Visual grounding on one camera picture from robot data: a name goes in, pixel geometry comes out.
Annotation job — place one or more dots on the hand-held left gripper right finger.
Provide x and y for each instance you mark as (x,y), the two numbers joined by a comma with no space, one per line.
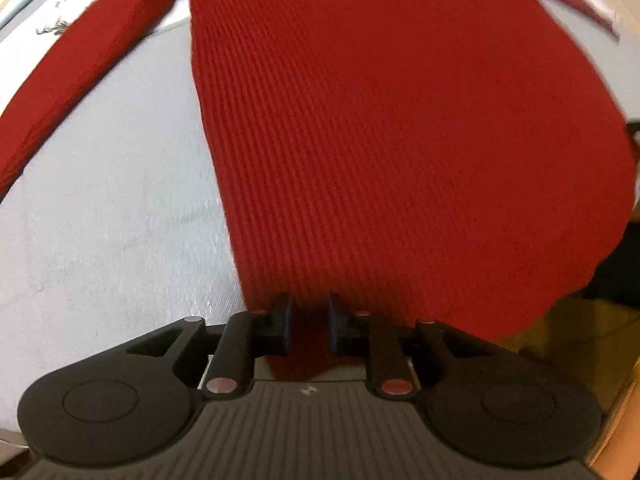
(332,322)

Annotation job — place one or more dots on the white deer printed blanket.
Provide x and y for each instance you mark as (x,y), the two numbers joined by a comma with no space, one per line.
(60,7)

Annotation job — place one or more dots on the grey bed sheet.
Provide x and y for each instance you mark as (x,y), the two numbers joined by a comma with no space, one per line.
(100,220)

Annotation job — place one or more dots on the red knit sweater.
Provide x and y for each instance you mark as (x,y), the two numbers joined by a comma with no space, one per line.
(375,135)

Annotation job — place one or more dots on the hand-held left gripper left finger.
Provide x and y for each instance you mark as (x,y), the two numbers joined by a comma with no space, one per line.
(284,322)

